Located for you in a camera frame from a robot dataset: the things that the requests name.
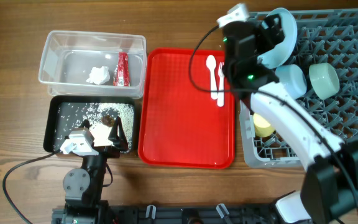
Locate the white rice pile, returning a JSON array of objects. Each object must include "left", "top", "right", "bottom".
[{"left": 53, "top": 102, "right": 135, "bottom": 152}]

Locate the brown food scrap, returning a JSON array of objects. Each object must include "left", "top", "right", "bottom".
[{"left": 101, "top": 115, "right": 115, "bottom": 127}]

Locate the large light blue plate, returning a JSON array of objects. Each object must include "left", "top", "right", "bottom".
[{"left": 258, "top": 7, "right": 298, "bottom": 69}]

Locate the small light blue bowl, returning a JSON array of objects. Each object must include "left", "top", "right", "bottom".
[{"left": 275, "top": 64, "right": 307, "bottom": 100}]

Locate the white napkin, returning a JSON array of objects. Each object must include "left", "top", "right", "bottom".
[{"left": 86, "top": 66, "right": 110, "bottom": 85}]

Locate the red ketchup packet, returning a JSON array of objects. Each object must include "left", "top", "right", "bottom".
[{"left": 113, "top": 52, "right": 131, "bottom": 86}]

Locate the white plastic spoon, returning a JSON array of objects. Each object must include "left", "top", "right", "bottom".
[{"left": 206, "top": 55, "right": 218, "bottom": 100}]

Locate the white plastic fork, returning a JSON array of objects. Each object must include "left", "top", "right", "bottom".
[{"left": 217, "top": 62, "right": 224, "bottom": 107}]

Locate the mint green bowl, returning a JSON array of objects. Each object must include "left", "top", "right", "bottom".
[{"left": 309, "top": 63, "right": 340, "bottom": 100}]

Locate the yellow plastic cup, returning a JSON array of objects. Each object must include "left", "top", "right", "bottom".
[{"left": 253, "top": 113, "right": 275, "bottom": 138}]

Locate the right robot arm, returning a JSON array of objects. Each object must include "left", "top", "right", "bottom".
[{"left": 218, "top": 9, "right": 358, "bottom": 223}]

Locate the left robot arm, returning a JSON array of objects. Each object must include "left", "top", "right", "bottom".
[{"left": 52, "top": 117, "right": 128, "bottom": 224}]

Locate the black waste tray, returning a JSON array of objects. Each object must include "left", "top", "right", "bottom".
[{"left": 44, "top": 96, "right": 139, "bottom": 154}]

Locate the clear plastic bin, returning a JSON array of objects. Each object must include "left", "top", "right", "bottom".
[{"left": 39, "top": 30, "right": 147, "bottom": 99}]

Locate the red serving tray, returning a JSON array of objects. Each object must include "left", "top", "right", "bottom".
[{"left": 138, "top": 48, "right": 235, "bottom": 169}]

